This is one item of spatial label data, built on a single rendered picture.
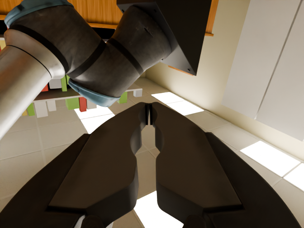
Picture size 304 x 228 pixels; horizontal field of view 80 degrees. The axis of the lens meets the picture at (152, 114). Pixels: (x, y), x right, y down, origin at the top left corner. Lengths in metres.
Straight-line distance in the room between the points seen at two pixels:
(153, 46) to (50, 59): 0.21
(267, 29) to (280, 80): 0.68
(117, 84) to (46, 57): 0.15
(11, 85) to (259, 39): 2.89
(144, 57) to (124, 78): 0.07
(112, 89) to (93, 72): 0.06
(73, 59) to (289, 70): 2.64
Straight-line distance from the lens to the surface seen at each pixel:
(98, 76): 0.42
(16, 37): 0.40
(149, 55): 0.45
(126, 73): 0.44
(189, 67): 0.48
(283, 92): 2.87
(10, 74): 0.37
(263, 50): 2.97
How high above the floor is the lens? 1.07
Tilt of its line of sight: 26 degrees up
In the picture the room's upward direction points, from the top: 174 degrees counter-clockwise
